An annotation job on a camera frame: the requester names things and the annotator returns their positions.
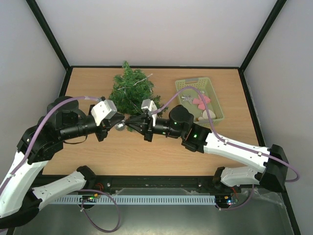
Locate light green plastic basket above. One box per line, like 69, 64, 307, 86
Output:
175, 77, 224, 128

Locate small green christmas tree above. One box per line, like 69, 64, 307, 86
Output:
108, 60, 168, 134

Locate clear led string lights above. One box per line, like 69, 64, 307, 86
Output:
114, 72, 155, 116

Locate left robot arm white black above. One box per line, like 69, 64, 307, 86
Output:
0, 96, 125, 231

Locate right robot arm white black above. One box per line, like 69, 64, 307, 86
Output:
126, 105, 288, 192

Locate silver star ornament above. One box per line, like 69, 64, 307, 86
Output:
181, 94, 194, 104

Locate pink bow ornament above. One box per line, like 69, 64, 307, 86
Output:
192, 95, 211, 110

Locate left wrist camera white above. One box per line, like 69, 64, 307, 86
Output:
91, 99, 117, 126

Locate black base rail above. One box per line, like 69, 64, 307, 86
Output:
31, 175, 245, 196

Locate light blue slotted cable duct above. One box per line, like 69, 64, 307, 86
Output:
52, 195, 216, 206

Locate black corner frame post left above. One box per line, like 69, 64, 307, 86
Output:
25, 0, 70, 71

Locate black corner frame post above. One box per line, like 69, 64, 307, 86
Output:
25, 0, 70, 71
239, 0, 287, 71

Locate black corner frame post right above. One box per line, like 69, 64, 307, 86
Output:
239, 0, 287, 71

